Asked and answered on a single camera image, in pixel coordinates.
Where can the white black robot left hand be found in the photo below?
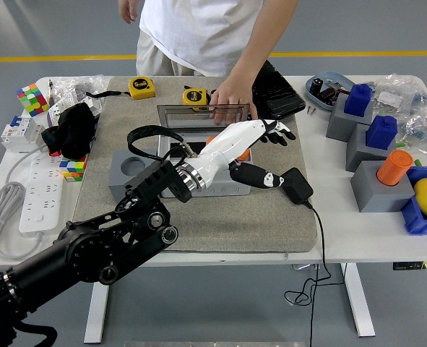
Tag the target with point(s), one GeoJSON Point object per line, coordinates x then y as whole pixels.
{"type": "Point", "coordinates": [227, 144]}

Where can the person's right hand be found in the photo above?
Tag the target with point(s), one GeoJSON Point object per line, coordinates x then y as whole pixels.
{"type": "Point", "coordinates": [130, 9]}

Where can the person's left hand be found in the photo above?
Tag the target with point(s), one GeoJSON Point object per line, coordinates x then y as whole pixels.
{"type": "Point", "coordinates": [235, 94]}

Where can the orange cylinder battery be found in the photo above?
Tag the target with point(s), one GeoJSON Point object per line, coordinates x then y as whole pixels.
{"type": "Point", "coordinates": [393, 168]}
{"type": "Point", "coordinates": [243, 154]}

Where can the grey junction box clear lid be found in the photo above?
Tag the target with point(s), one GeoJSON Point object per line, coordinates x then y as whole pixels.
{"type": "Point", "coordinates": [220, 189]}

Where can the person's left forearm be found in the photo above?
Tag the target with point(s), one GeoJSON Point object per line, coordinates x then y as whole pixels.
{"type": "Point", "coordinates": [263, 43]}

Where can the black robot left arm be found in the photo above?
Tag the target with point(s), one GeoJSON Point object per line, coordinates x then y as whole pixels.
{"type": "Point", "coordinates": [90, 253]}

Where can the round yellow tape measure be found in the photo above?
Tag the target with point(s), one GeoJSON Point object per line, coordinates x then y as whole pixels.
{"type": "Point", "coordinates": [195, 97]}

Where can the black shiny wrapped case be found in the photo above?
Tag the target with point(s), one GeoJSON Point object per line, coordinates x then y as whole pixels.
{"type": "Point", "coordinates": [285, 101]}

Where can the person torso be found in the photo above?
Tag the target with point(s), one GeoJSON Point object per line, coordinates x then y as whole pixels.
{"type": "Point", "coordinates": [198, 29]}

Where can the grey-brown mat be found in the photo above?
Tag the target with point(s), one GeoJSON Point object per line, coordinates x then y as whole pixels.
{"type": "Point", "coordinates": [235, 224]}

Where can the square yellow tape measure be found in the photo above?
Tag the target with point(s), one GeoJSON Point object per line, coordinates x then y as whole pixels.
{"type": "Point", "coordinates": [142, 88]}

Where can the black capacitor in dish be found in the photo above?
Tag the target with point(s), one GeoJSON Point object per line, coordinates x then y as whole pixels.
{"type": "Point", "coordinates": [316, 86]}

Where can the black power adapter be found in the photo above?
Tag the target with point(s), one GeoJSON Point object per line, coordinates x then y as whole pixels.
{"type": "Point", "coordinates": [298, 188]}

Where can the dark brown component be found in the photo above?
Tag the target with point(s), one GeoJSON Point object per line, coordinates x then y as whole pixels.
{"type": "Point", "coordinates": [328, 94]}

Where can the blue-grey oval dish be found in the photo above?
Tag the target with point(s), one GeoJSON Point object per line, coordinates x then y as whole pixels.
{"type": "Point", "coordinates": [328, 77]}

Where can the grey holder block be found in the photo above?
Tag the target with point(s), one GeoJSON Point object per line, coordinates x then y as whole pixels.
{"type": "Point", "coordinates": [375, 195]}
{"type": "Point", "coordinates": [339, 126]}
{"type": "Point", "coordinates": [357, 152]}

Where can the grey block with round hole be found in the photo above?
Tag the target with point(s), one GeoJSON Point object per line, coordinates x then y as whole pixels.
{"type": "Point", "coordinates": [119, 180]}

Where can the grey pen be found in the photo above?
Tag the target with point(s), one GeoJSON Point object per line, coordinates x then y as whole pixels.
{"type": "Point", "coordinates": [50, 92]}

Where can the blue bottle-shaped block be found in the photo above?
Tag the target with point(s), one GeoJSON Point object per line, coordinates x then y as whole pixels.
{"type": "Point", "coordinates": [381, 132]}
{"type": "Point", "coordinates": [357, 99]}

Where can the white socket adapter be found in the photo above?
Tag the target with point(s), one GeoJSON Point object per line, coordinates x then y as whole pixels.
{"type": "Point", "coordinates": [58, 109]}

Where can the white-edged colour puzzle cube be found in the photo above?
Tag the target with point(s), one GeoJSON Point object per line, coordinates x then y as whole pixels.
{"type": "Point", "coordinates": [32, 98]}

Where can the black cloth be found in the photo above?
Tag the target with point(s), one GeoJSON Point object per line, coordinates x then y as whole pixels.
{"type": "Point", "coordinates": [70, 132]}

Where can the stickerless colour puzzle cube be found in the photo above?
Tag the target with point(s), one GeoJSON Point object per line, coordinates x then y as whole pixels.
{"type": "Point", "coordinates": [74, 169]}

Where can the clear bag of white parts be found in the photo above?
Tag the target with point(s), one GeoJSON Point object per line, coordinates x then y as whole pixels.
{"type": "Point", "coordinates": [393, 95]}

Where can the small red piece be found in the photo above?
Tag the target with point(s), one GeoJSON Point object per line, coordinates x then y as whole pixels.
{"type": "Point", "coordinates": [55, 153]}

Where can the white circuit breaker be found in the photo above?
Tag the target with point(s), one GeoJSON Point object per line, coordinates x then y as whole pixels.
{"type": "Point", "coordinates": [20, 132]}

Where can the white power strip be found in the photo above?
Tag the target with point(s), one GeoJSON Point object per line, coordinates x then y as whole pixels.
{"type": "Point", "coordinates": [39, 188]}

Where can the clear bag of small components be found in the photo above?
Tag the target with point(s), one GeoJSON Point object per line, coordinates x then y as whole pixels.
{"type": "Point", "coordinates": [426, 132]}

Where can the blue plastic bin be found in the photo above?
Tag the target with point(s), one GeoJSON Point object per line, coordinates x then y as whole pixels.
{"type": "Point", "coordinates": [415, 220]}

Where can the white table leg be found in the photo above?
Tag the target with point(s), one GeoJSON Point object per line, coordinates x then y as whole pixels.
{"type": "Point", "coordinates": [357, 300]}
{"type": "Point", "coordinates": [95, 314]}

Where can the black table control panel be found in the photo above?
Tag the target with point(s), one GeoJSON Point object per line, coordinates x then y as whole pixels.
{"type": "Point", "coordinates": [412, 265]}

